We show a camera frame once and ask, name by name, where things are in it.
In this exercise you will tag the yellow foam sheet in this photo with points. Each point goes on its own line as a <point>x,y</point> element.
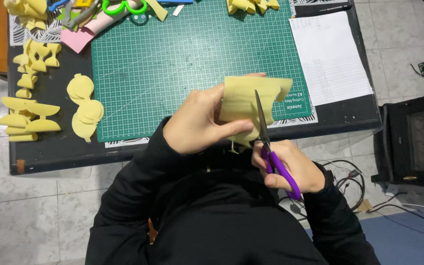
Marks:
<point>241,101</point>

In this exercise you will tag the beige foam strip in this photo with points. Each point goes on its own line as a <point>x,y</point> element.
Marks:
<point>158,10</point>

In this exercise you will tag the heap of yellow foam pieces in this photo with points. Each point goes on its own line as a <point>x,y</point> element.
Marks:
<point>250,5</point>

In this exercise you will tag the blue plastic tool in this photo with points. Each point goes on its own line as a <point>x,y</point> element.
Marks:
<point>57,5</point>

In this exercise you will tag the person's left hand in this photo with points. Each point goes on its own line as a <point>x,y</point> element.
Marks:
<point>193,123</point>

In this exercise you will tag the pile of yellow round cutouts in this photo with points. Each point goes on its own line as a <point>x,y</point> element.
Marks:
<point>85,110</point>

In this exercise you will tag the person's right hand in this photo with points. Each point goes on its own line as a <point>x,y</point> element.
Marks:
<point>300,169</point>

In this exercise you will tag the pink rolled foam sheet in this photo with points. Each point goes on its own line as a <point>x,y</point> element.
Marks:
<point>103,22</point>

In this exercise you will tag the green cutting mat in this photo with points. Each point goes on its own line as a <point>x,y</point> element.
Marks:
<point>182,62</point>

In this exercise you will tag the grey metal tool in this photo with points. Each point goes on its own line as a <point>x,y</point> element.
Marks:
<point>77,16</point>

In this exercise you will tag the white printed paper sheet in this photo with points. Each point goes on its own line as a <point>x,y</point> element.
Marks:
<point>329,59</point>

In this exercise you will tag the person's black top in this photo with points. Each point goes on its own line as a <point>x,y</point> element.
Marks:
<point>215,221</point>

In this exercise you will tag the heap of yellow foam scraps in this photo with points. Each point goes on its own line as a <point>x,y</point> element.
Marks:
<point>28,13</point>

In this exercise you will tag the pile of yellow half-round cutouts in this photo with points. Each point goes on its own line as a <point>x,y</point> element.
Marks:
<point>28,116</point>

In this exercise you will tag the brown cardboard scrap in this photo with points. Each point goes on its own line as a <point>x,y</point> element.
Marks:
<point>364,205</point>

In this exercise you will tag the pile of yellow bow cutouts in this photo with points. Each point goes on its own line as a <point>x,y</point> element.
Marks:
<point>35,62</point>

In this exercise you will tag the black cabinet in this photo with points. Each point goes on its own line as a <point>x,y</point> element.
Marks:
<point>414,140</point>

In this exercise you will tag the blue floor mat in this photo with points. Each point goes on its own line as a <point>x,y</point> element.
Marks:
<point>403,239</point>

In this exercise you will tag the black board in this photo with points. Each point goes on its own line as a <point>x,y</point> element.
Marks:
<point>322,11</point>

